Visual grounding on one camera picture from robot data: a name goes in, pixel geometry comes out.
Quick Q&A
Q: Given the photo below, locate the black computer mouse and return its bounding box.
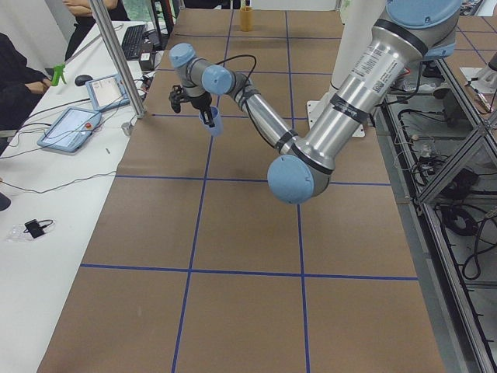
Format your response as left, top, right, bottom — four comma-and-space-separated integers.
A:
75, 75, 93, 86

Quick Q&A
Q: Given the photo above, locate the small black device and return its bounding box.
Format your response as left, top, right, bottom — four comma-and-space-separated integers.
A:
24, 219, 54, 239

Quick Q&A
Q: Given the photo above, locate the black braided camera cable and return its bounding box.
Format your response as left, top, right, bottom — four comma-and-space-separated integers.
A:
214, 54, 265, 129

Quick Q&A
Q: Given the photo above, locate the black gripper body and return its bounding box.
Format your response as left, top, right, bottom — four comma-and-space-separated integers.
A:
190, 92, 212, 112

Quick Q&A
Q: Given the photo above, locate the seated person in black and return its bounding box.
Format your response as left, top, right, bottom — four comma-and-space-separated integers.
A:
1, 33, 52, 131

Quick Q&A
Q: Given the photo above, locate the green spray bottle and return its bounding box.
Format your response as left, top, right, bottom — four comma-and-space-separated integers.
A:
51, 64, 67, 86

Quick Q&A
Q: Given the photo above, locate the light blue plastic cup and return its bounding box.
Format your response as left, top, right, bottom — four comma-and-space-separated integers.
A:
199, 106, 224, 137

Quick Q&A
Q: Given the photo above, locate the aluminium frame rack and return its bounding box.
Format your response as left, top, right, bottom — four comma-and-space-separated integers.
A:
377, 16, 496, 372

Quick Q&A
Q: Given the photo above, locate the black computer keyboard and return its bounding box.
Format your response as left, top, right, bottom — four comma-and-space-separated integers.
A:
121, 24, 147, 61

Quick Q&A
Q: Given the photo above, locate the blue teach pendant tablet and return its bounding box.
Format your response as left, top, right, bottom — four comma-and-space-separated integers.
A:
37, 107, 102, 153

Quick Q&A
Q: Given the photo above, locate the tan wooden cup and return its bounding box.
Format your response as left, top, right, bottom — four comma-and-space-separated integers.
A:
238, 6, 253, 32

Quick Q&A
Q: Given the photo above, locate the aluminium frame post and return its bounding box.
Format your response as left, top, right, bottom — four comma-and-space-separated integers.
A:
89, 0, 145, 119

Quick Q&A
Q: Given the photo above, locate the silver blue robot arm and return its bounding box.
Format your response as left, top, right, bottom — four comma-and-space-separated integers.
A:
169, 1, 461, 204

